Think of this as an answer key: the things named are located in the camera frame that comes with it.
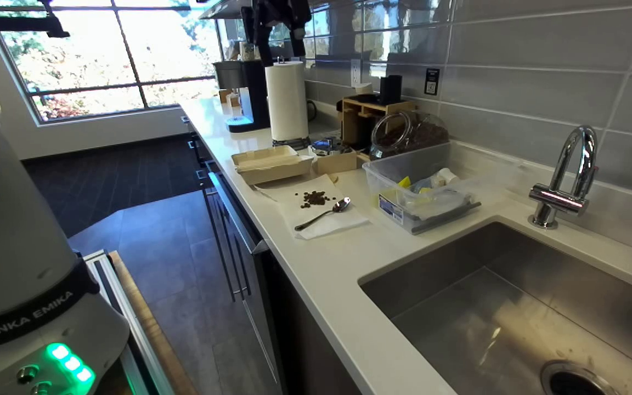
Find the wooden box organizer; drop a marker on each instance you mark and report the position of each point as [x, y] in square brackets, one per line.
[361, 122]

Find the white paper napkin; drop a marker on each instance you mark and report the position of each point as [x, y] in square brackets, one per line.
[322, 210]

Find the large window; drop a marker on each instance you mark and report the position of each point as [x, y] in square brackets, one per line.
[104, 55]

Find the wall power outlet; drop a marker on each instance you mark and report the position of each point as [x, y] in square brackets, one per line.
[430, 80]

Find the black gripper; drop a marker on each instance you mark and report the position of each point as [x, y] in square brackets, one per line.
[282, 21]

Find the wooden strip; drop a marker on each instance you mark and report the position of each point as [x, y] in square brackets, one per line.
[154, 331]

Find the sink drain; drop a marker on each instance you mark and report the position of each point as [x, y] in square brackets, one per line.
[575, 380]

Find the silver spoon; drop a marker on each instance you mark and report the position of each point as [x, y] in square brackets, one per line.
[326, 213]

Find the clear plastic bin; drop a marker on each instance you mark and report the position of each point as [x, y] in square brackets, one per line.
[422, 198]

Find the white paper towel roll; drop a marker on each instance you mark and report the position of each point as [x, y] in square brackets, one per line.
[285, 103]

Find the yellow sponge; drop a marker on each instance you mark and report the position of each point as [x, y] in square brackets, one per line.
[405, 183]

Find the black overhead mount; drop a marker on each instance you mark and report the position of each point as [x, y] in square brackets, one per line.
[15, 22]

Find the chrome curved faucet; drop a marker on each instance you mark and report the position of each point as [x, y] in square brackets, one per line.
[575, 177]

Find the metal rail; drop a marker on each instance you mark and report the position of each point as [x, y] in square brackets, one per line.
[122, 321]

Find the wooden cutting board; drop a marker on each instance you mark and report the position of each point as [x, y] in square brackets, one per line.
[272, 166]

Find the small white bottle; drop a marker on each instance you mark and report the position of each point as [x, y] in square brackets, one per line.
[444, 179]

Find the stainless steel sink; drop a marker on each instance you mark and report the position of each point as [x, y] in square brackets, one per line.
[520, 315]

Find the clear plastic container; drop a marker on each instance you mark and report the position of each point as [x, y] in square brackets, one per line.
[426, 211]

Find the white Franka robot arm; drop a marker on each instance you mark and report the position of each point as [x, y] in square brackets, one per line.
[15, 243]

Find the black cup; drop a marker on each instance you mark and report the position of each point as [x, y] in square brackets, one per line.
[390, 89]

